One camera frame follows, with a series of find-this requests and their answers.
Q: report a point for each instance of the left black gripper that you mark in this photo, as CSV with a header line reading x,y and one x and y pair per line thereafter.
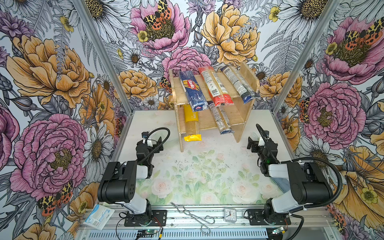
x,y
156,145

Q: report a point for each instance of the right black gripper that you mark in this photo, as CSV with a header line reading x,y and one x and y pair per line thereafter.
x,y
255,145

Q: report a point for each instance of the yellow Pastatime spaghetti bag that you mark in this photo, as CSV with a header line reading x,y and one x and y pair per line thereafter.
x,y
192,125

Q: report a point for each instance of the clear spaghetti bag blue end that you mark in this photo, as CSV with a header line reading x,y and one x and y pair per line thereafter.
x,y
221,118

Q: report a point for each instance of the red spaghetti bag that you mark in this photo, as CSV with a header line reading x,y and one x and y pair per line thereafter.
x,y
216,88

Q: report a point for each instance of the blue Barilla spaghetti box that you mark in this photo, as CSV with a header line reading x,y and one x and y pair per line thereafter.
x,y
193,91

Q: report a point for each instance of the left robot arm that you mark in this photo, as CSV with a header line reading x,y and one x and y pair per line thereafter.
x,y
118,184

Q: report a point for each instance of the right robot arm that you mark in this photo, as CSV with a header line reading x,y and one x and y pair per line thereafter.
x,y
307,183

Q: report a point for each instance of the wooden two-tier shelf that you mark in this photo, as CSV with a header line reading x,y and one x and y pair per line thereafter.
x,y
238,113

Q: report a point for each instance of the small white clock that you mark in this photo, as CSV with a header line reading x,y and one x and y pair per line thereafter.
x,y
230,215

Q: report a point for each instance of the white blue packet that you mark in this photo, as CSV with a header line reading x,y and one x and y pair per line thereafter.
x,y
99,217

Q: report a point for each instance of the metal tongs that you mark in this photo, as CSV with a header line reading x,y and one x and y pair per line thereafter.
x,y
204,222

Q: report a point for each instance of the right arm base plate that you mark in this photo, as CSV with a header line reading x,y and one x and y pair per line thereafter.
x,y
258,217

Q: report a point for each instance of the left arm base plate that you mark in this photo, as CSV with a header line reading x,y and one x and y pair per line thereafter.
x,y
155,219

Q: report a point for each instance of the aluminium front rail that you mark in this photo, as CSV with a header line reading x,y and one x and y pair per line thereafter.
x,y
221,222

